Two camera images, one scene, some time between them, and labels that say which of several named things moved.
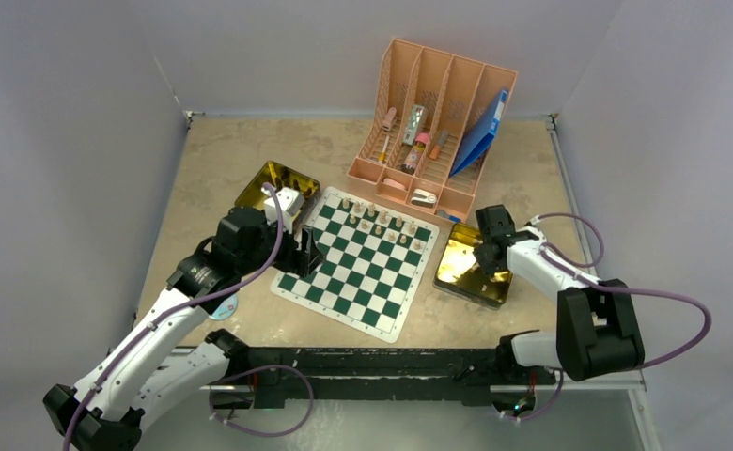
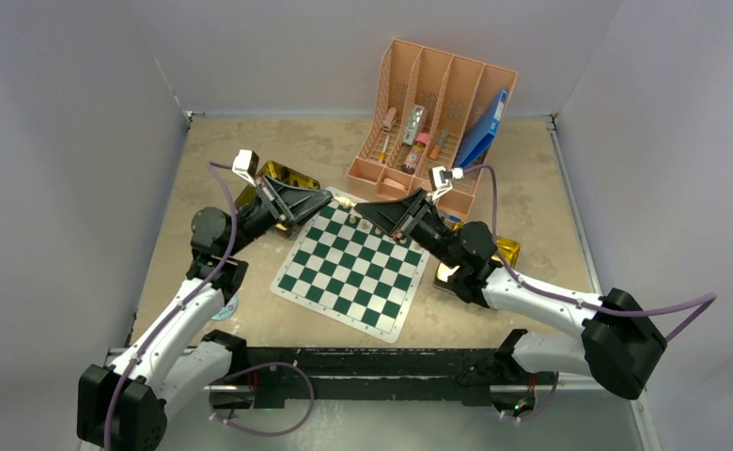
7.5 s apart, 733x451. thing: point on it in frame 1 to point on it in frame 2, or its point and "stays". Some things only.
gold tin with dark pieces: [281, 178] stays
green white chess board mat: [373, 261] stays
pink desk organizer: [432, 124] stays
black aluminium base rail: [296, 377] stays
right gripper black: [488, 268] to [393, 216]
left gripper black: [297, 259] to [294, 204]
